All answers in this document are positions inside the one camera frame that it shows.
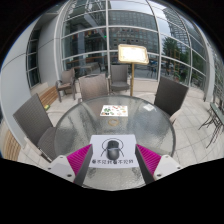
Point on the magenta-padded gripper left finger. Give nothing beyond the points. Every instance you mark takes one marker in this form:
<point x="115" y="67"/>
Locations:
<point x="77" y="160"/>

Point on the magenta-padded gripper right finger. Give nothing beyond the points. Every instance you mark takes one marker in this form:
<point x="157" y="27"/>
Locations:
<point x="149" y="160"/>

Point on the dark metal folding table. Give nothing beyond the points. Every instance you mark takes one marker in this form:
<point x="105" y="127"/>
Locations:
<point x="217" y="115"/>

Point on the white mouse pad with drawing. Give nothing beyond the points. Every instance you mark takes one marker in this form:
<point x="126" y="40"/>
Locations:
<point x="97" y="142"/>

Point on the laminated picture menu card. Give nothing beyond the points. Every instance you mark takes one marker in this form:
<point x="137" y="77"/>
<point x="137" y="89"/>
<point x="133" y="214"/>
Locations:
<point x="114" y="110"/>

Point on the gold framed menu stand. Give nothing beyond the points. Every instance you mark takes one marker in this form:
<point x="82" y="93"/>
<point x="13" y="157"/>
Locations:
<point x="133" y="54"/>

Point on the brown wicker armchair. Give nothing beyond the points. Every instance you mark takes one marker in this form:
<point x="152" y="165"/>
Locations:
<point x="119" y="73"/>
<point x="67" y="77"/>
<point x="31" y="118"/>
<point x="170" y="95"/>
<point x="93" y="87"/>

